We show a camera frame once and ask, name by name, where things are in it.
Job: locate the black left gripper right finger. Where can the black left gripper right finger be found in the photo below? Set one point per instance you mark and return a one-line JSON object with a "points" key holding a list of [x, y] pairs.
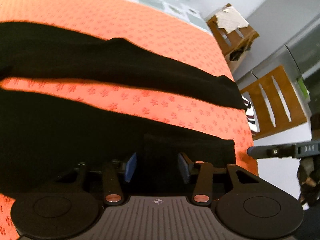
{"points": [[188, 169]]}

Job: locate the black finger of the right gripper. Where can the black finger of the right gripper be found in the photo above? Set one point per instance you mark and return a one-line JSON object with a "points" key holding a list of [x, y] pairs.
{"points": [[297, 150]]}

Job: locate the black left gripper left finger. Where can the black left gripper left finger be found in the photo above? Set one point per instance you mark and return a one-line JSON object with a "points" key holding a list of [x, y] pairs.
{"points": [[130, 167]]}

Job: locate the black trousers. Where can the black trousers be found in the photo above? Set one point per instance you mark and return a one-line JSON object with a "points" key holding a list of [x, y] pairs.
{"points": [[112, 104]]}

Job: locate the wooden slatted chair right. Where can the wooden slatted chair right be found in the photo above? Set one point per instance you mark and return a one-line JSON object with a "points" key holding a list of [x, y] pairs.
{"points": [[275, 103]]}

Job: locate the striped white garment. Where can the striped white garment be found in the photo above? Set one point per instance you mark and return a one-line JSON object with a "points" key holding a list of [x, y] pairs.
{"points": [[250, 116]]}

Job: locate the orange patterned table mat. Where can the orange patterned table mat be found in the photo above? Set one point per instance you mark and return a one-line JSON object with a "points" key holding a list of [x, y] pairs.
{"points": [[150, 67]]}

